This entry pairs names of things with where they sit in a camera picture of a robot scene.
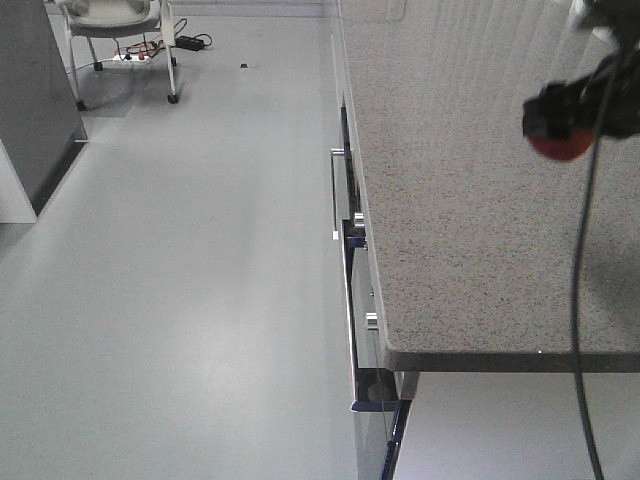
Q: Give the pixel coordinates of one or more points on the grey cabinet panel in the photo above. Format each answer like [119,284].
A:
[41,129]

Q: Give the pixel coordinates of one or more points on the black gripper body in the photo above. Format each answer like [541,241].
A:
[561,108]

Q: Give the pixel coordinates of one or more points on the black power adapter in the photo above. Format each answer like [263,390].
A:
[190,43]

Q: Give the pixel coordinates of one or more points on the white power strip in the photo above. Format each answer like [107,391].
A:
[130,60]

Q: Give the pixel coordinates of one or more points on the white frame chair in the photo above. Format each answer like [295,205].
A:
[116,19]

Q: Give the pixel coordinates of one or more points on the red yellow apple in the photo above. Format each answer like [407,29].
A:
[568,149]

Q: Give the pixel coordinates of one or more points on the chrome drawer handle bar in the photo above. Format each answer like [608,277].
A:
[335,153]

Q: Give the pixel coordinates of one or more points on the kitchen island cabinet front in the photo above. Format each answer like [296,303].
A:
[381,398]

